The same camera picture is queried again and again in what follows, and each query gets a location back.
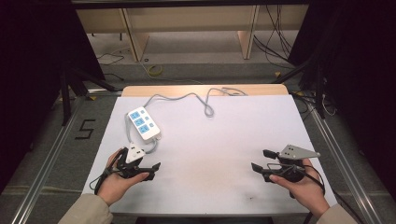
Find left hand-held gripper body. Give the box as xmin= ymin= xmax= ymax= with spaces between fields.
xmin=116 ymin=142 xmax=153 ymax=180

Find black metal stand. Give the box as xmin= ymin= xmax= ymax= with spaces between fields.
xmin=58 ymin=61 xmax=123 ymax=127
xmin=273 ymin=55 xmax=329 ymax=119

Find white thin cable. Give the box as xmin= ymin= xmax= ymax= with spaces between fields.
xmin=320 ymin=92 xmax=338 ymax=118

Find person's right hand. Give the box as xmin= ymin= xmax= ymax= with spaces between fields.
xmin=268 ymin=158 xmax=332 ymax=219

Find thin black floor cable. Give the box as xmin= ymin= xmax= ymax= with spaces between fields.
xmin=95 ymin=47 xmax=129 ymax=82

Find person's left hand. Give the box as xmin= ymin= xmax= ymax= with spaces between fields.
xmin=97 ymin=147 xmax=150 ymax=207

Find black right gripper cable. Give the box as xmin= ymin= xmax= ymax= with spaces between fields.
xmin=267 ymin=161 xmax=366 ymax=224

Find yellow coiled cable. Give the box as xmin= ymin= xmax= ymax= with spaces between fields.
xmin=147 ymin=63 xmax=164 ymax=77

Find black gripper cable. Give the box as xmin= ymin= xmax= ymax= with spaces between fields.
xmin=89 ymin=148 xmax=129 ymax=196
xmin=267 ymin=161 xmax=366 ymax=224

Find white power strip blue sockets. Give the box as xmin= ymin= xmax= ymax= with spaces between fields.
xmin=126 ymin=105 xmax=163 ymax=142

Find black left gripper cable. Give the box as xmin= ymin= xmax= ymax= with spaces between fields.
xmin=89 ymin=148 xmax=129 ymax=196

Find black curtain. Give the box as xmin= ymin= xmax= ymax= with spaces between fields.
xmin=0 ymin=0 xmax=106 ymax=194
xmin=287 ymin=0 xmax=396 ymax=202

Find aluminium floor rail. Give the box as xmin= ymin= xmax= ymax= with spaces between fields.
xmin=306 ymin=98 xmax=385 ymax=224
xmin=10 ymin=95 xmax=86 ymax=224

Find grey power strip cable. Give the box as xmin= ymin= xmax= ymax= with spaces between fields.
xmin=123 ymin=86 xmax=248 ymax=155

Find white table sheet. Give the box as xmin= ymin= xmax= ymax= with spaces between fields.
xmin=81 ymin=94 xmax=338 ymax=216

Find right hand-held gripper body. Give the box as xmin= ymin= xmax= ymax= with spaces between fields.
xmin=265 ymin=144 xmax=321 ymax=184

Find bundle of black cables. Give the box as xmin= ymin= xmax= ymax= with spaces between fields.
xmin=252 ymin=4 xmax=296 ymax=69

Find beige wooden desk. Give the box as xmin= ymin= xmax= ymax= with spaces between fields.
xmin=75 ymin=3 xmax=310 ymax=63

